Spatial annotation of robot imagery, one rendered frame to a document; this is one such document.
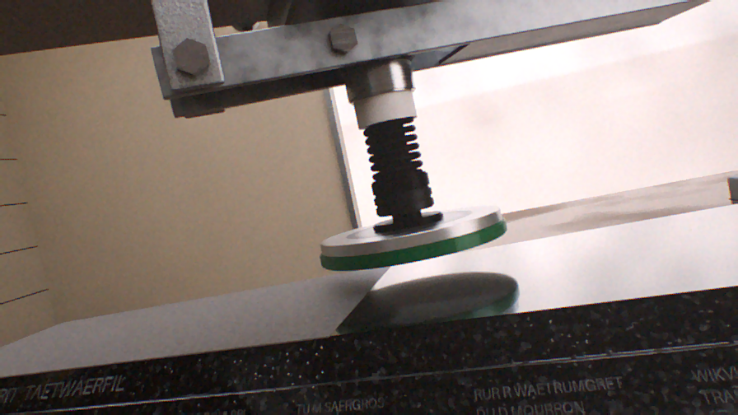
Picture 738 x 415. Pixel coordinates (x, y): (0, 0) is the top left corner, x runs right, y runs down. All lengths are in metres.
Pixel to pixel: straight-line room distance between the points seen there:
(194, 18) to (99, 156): 6.09
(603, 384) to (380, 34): 0.39
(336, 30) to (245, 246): 5.32
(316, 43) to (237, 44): 0.08
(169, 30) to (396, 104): 0.24
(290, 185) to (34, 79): 3.14
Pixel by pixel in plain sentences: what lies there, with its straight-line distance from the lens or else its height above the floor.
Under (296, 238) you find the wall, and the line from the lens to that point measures 5.63.
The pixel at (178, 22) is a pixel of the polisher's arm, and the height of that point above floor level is 1.16.
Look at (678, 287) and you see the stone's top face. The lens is 0.45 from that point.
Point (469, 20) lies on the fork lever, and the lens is 0.64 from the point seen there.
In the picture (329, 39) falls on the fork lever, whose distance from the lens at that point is 0.59.
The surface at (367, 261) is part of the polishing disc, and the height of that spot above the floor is 0.90.
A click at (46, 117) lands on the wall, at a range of 7.03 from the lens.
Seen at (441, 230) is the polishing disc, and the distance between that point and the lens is 0.55.
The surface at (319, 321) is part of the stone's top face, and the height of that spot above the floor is 0.87.
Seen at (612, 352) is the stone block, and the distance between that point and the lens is 0.41.
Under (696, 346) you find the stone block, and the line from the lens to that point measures 0.42.
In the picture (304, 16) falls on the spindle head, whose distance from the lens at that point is 0.61.
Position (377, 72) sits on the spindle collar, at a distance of 0.61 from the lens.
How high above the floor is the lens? 0.99
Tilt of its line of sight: 3 degrees down
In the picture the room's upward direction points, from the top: 12 degrees counter-clockwise
